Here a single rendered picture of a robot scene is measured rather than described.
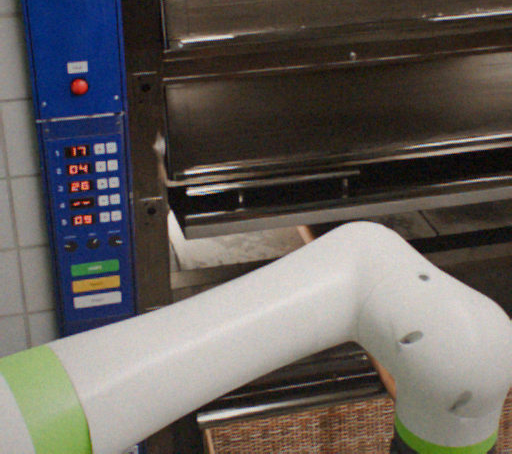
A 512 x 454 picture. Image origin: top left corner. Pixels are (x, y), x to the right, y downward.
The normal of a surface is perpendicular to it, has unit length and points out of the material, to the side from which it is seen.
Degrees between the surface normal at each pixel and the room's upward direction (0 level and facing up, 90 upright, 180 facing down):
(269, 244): 0
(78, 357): 9
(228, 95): 70
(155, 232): 90
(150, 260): 90
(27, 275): 90
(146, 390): 61
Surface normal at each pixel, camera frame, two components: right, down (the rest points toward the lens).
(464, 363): -0.07, 0.01
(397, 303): -0.59, -0.51
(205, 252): 0.01, -0.86
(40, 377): 0.15, -0.73
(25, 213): 0.25, 0.50
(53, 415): 0.42, -0.28
